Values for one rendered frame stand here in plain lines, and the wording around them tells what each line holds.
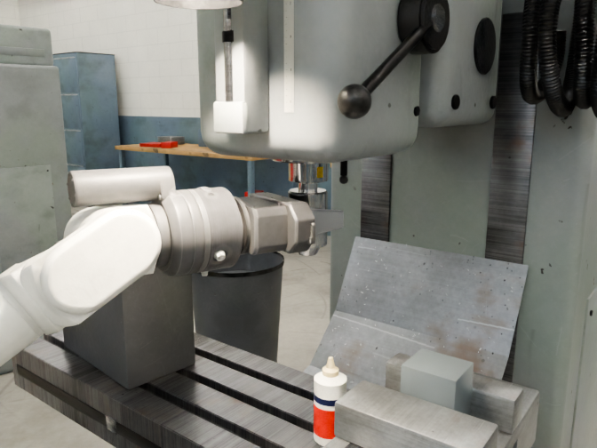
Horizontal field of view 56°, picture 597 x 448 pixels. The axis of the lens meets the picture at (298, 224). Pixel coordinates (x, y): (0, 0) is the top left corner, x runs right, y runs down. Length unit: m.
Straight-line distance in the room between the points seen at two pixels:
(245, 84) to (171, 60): 6.87
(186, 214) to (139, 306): 0.31
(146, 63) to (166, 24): 0.63
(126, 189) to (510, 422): 0.46
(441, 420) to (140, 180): 0.37
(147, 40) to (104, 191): 7.26
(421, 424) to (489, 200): 0.47
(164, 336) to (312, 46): 0.51
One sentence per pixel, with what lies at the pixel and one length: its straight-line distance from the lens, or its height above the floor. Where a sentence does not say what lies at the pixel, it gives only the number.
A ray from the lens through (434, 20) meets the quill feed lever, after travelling 0.62.
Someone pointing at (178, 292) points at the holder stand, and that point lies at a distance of 0.87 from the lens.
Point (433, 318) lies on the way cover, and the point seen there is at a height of 1.02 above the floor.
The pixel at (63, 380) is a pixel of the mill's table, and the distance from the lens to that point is 0.98.
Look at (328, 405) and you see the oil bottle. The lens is 0.70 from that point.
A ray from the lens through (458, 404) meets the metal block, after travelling 0.62.
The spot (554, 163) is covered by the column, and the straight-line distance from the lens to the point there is 0.92.
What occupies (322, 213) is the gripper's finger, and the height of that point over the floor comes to 1.25.
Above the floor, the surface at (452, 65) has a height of 1.41.
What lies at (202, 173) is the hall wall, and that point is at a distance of 7.06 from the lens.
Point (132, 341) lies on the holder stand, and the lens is 0.85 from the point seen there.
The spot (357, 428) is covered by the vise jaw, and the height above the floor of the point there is 1.05.
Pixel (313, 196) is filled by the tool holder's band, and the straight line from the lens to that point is 0.64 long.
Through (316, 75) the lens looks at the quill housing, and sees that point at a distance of 0.53.
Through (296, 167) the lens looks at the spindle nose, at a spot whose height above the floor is 1.30.
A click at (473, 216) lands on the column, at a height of 1.19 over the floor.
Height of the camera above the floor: 1.37
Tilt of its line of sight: 12 degrees down
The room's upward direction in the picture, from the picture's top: straight up
